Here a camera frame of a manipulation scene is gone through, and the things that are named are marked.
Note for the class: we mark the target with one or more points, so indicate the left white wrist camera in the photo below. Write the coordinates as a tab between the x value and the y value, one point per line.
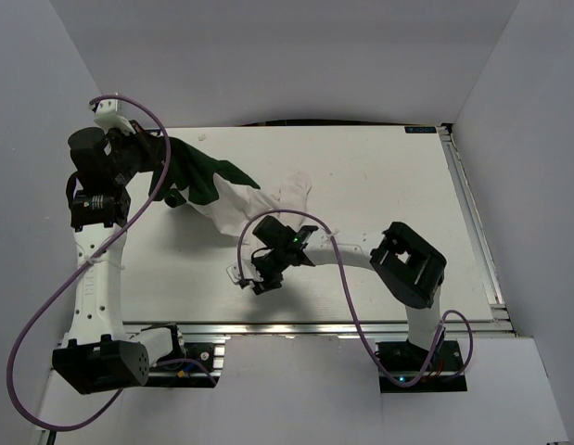
108	115

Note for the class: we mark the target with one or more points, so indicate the white green raglan t-shirt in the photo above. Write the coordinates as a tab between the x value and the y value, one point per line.
220	191

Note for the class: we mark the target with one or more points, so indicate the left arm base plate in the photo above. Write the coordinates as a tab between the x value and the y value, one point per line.
202	368

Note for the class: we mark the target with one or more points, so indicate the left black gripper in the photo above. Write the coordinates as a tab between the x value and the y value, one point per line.
147	144

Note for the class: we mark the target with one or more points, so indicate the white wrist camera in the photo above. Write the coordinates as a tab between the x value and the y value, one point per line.
108	115
243	274

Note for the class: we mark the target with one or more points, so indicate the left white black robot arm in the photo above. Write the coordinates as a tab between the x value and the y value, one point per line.
99	354

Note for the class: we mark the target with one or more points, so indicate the right blue table label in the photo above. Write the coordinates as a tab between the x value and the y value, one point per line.
420	129

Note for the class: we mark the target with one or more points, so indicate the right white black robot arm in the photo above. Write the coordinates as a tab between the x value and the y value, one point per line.
409	267

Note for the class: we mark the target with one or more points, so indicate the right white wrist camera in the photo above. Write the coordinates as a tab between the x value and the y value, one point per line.
243	274

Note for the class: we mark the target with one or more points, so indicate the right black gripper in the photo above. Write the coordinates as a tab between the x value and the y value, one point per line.
268	284

